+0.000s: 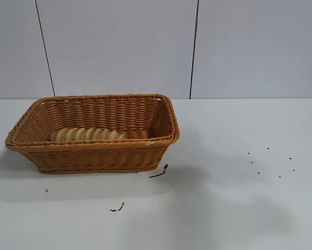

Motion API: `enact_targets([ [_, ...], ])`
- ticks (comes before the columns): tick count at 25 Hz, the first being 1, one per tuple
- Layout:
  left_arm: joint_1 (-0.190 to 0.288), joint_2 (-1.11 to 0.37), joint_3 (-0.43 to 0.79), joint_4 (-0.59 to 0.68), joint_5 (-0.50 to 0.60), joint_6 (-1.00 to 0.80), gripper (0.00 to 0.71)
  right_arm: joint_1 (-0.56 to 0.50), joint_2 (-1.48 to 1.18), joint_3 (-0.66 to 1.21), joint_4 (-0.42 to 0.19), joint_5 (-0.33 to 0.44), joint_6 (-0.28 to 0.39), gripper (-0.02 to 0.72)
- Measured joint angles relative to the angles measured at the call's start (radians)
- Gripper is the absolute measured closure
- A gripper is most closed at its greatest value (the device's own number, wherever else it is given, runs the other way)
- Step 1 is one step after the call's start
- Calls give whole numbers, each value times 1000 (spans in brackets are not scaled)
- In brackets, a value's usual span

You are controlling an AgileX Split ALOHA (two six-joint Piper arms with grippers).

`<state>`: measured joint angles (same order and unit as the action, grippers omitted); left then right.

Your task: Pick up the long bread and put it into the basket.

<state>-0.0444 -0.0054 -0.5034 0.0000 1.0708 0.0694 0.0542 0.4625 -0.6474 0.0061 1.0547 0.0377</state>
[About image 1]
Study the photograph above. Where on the long striped bread roll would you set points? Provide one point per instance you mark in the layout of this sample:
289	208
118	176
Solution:
88	135

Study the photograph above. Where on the brown wicker basket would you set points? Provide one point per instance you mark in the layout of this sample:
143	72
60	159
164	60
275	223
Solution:
93	156

